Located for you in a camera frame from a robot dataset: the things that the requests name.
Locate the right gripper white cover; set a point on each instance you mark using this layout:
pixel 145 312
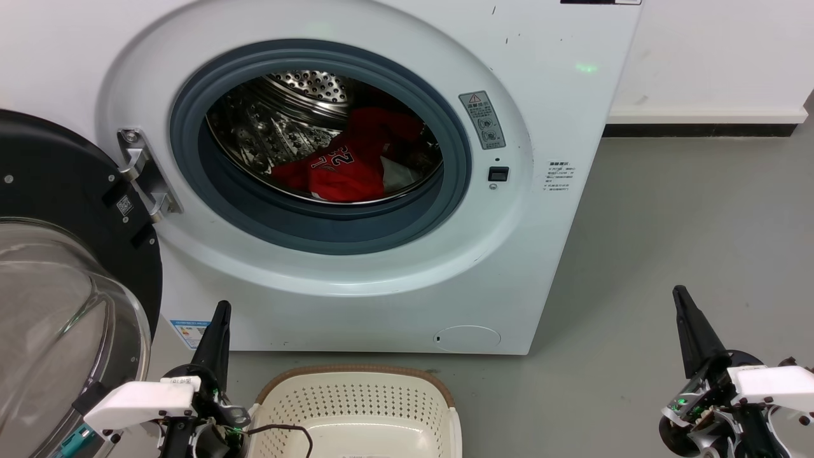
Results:
pixel 772 388

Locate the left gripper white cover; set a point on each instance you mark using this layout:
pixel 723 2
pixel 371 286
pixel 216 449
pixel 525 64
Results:
pixel 143 402

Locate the red basketball jersey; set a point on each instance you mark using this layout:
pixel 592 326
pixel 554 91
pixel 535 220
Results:
pixel 346 168

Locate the white garment with red stripes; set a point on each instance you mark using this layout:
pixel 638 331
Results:
pixel 399 177

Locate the cream perforated laundry basket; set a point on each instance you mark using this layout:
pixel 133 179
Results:
pixel 356 407

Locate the silver metal door hinge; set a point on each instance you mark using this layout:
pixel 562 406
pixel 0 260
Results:
pixel 145 178

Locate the open washer door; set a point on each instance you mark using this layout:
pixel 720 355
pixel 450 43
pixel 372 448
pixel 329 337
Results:
pixel 57 191

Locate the stainless steel washing machine drum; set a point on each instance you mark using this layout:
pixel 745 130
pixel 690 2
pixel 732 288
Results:
pixel 273 127

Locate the blue energy label sticker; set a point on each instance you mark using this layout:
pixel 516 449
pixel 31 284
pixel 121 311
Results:
pixel 189 332

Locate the grey rubber door gasket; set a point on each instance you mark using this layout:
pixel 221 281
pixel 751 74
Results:
pixel 318 232

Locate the QR code sticker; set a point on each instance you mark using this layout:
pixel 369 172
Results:
pixel 124 205

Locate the white front-load washing machine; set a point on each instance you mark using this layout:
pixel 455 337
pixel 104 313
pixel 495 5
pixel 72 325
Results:
pixel 394 292

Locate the black baseboard strip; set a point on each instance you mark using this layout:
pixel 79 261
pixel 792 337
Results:
pixel 699 130

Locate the white text sticker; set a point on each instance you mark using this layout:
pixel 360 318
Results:
pixel 559 176

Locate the round drain filter cover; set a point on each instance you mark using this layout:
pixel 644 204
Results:
pixel 467 338

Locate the black door lock socket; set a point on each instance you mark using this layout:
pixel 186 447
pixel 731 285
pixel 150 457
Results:
pixel 498 173

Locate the grey warning label sticker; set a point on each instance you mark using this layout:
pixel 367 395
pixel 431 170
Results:
pixel 482 119

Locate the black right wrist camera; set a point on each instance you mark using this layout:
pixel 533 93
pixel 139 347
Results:
pixel 795 362

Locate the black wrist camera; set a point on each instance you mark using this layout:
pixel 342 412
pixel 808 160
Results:
pixel 795 362
pixel 90 397

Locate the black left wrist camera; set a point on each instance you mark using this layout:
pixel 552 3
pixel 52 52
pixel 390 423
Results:
pixel 90 397

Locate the white wall baseboard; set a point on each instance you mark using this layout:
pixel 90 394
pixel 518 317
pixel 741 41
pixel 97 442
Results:
pixel 706 115

